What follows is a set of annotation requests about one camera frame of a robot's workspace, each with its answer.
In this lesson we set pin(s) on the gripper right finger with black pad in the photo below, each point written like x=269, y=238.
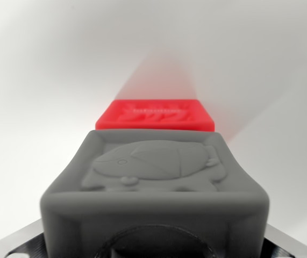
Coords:
x=277, y=244

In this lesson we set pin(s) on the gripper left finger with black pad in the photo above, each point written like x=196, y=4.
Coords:
x=28, y=243

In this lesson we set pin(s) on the grey embossed silicone cube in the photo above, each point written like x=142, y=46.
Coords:
x=153, y=193

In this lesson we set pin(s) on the red embossed silicone cube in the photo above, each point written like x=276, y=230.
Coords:
x=156, y=114

